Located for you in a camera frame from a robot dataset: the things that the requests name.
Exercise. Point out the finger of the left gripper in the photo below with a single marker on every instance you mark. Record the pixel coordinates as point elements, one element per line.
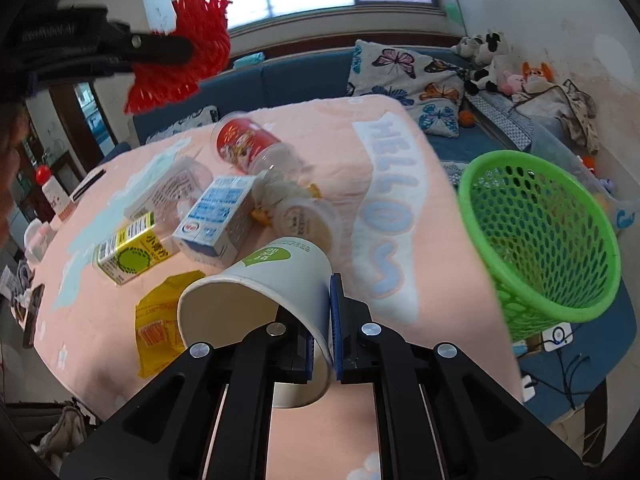
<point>122,48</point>

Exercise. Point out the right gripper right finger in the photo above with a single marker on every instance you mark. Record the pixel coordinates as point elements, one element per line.
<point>439,415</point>

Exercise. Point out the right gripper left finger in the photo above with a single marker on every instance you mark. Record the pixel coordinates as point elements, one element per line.
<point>206,415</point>

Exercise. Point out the red foam fruit net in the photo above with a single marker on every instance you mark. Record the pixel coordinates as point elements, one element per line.
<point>168,67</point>

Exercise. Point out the yellow snack wrapper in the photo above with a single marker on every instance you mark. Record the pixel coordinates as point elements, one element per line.
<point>156,326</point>

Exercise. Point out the clear printed plastic bag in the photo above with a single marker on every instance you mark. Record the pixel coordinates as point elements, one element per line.
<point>170,195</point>

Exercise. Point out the red cartoon plastic cup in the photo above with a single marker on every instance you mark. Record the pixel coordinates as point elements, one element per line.
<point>240,141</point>

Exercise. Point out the yellow green juice carton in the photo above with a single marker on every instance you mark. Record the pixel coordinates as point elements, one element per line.
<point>134,249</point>

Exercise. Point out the white paper cup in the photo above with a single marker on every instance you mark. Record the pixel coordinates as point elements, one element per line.
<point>289,273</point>

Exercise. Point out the blue white milk carton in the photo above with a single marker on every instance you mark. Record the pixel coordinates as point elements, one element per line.
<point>218,224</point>

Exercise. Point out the small jelly cup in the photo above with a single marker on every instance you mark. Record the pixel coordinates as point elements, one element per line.
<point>312,219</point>

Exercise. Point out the clear dome cup lid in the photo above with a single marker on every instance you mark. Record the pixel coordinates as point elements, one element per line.
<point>281,157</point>

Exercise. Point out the green plastic trash basket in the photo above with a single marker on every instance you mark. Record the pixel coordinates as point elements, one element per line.
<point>546,242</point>

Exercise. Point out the person left hand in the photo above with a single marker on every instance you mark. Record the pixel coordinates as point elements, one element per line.
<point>14,127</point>

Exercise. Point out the small butterfly cushion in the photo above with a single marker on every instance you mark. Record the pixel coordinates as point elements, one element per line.
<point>205,116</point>

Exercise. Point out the blue sofa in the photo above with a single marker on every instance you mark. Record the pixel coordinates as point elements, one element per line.
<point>578,376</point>

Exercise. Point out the black phone on table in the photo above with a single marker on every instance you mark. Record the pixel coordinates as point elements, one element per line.
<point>87,183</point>

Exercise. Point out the white power strip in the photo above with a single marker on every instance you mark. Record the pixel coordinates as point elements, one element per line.
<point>550,340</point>

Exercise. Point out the red cap white bottle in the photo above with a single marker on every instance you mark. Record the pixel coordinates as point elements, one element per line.
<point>55,194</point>

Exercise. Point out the clear plastic storage box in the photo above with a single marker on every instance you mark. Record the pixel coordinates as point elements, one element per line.
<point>622,213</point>

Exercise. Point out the small orange ball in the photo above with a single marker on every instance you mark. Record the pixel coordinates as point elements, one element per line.
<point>466,119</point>

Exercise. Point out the butterfly print pillow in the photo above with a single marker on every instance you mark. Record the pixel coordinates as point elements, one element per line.
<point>430,89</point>

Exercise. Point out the beige cloth pile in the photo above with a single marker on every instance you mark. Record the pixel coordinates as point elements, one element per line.
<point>573,108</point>

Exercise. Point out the pink plush toy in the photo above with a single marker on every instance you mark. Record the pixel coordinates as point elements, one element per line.
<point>512,83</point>

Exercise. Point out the grey plush toy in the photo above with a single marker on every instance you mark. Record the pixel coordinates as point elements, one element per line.
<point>468,47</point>

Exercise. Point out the orange fox plush toy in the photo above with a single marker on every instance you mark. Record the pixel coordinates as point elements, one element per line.
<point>537,79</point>

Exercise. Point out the cow plush toy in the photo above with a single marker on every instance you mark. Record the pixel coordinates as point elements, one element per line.
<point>489,61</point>

